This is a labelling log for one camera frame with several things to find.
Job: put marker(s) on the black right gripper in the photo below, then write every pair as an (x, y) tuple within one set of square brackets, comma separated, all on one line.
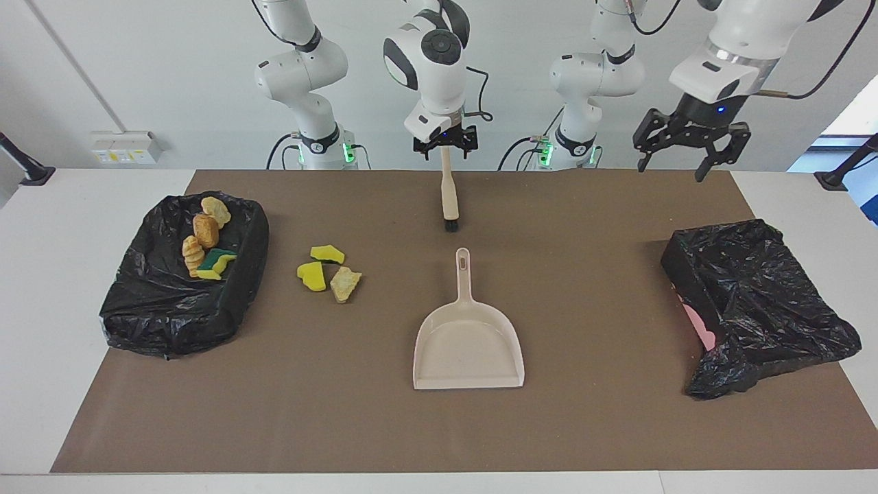
[(446, 136)]

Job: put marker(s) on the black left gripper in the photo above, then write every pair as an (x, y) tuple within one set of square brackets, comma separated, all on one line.
[(699, 116)]

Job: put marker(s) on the beige hand brush black bristles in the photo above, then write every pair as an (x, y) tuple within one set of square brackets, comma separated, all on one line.
[(449, 195)]

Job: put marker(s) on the wedge yellow sponge piece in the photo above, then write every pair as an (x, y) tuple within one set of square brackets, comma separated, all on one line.
[(328, 254)]

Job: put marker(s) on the toy croissant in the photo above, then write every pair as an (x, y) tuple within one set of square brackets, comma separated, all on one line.
[(345, 285), (193, 257)]

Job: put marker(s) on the curved yellow sponge piece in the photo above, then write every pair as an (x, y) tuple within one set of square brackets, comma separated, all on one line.
[(313, 276)]

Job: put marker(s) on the beige plastic dustpan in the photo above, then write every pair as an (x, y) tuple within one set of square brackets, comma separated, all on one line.
[(468, 350)]

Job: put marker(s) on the pale lumpy toy bread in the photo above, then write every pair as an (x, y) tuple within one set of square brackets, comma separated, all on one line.
[(216, 209)]

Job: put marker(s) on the brown oval toy bread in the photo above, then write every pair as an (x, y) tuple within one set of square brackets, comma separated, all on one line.
[(206, 231)]

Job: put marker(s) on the notched yellow sponge piece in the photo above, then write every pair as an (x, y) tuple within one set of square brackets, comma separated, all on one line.
[(218, 261)]

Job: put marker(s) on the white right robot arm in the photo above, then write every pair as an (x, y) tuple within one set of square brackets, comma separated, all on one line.
[(302, 68)]

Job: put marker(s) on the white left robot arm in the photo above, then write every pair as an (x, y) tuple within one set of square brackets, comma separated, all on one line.
[(597, 75)]

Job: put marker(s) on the black plastic trash bag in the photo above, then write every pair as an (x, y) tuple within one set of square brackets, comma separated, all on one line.
[(158, 309), (768, 302)]

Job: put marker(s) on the pink bin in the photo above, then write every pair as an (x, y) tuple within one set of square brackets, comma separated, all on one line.
[(699, 326)]

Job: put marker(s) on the black clamp stand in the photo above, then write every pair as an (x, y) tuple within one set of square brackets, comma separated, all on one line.
[(833, 180), (34, 175)]

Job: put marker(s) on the brown table mat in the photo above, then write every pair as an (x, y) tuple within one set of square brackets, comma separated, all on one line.
[(583, 412)]

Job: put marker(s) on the white wall socket box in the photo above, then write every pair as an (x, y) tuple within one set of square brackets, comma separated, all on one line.
[(123, 147)]

